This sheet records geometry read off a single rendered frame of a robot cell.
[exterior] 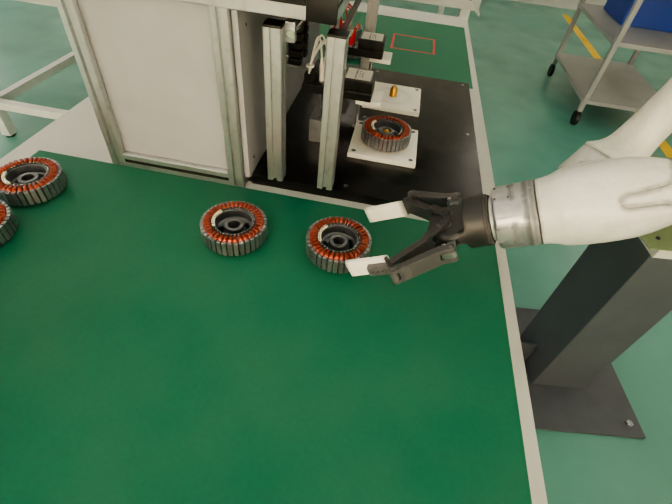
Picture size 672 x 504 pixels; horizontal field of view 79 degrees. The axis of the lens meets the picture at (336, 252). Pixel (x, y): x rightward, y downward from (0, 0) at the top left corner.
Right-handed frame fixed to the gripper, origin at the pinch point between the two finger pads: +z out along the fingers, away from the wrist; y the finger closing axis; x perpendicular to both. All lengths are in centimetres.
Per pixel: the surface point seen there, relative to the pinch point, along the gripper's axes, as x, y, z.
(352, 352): 5.4, 18.6, -0.4
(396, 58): -1, -95, 11
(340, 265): 0.5, 5.3, 3.3
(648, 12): 76, -290, -102
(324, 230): -2.4, -1.1, 7.0
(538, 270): 104, -93, -21
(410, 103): 1, -57, 1
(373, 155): -0.9, -27.8, 4.2
